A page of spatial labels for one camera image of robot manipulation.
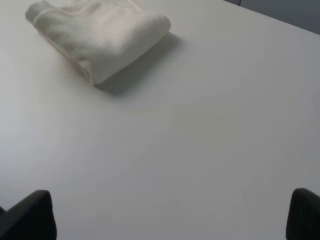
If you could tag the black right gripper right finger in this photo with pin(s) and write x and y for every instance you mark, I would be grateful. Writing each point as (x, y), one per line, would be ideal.
(303, 221)

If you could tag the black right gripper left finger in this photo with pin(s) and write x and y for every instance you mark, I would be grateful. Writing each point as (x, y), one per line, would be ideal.
(30, 219)

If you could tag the white towel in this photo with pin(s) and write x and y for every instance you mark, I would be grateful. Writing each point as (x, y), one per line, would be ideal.
(100, 37)

